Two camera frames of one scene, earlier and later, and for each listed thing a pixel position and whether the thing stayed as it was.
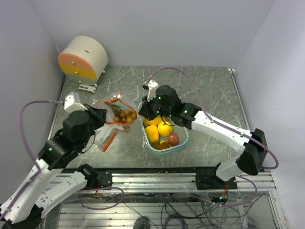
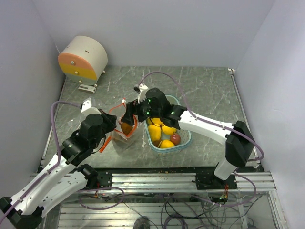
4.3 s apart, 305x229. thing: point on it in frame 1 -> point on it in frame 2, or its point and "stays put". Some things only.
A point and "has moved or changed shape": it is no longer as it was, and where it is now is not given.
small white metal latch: (87, 88) stays put
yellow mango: (155, 121) stays put
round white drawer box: (83, 59) stays put
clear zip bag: (119, 117) has moved or changed shape
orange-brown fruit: (157, 145) -> (126, 128)
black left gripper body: (96, 120) -> (107, 126)
